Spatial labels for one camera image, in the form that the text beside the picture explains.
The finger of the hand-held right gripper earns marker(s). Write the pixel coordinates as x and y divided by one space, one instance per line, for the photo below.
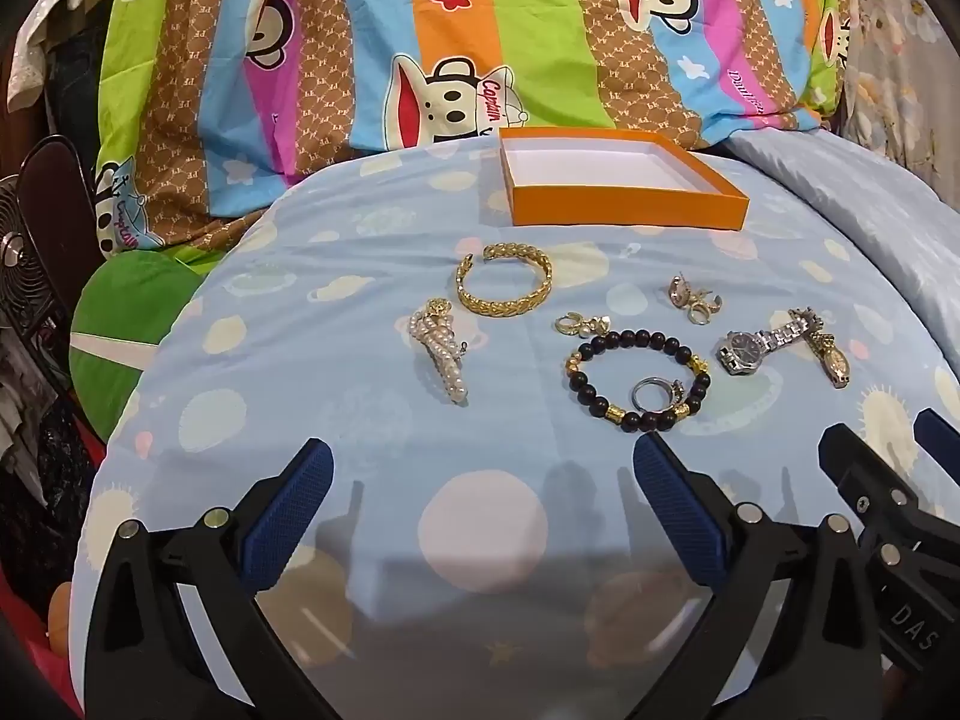
862 480
941 431

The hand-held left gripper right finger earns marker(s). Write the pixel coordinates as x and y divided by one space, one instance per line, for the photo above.
675 514

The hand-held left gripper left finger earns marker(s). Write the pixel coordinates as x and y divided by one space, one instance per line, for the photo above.
292 510

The gold wristwatch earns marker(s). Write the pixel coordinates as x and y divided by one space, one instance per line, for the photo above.
836 367

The silver wristwatch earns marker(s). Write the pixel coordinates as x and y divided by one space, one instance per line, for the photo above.
739 352

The gold earring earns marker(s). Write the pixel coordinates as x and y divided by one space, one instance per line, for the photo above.
680 290
570 325
703 309
598 322

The pearl hair clip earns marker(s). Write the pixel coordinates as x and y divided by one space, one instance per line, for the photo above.
439 349

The orange cardboard box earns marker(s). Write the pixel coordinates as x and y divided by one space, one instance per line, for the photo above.
637 211

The green cushion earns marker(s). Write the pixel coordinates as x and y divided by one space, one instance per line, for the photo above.
127 315

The light blue pillow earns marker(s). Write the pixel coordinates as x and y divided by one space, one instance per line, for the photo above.
840 187

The electric fan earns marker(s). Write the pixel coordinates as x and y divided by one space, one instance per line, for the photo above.
22 255

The floral grey cloth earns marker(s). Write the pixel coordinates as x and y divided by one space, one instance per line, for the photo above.
892 52

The colourful cartoon striped blanket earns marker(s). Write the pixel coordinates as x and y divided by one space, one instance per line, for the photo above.
525 30

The hanging clothes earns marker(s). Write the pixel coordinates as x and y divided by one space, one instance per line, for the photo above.
52 15

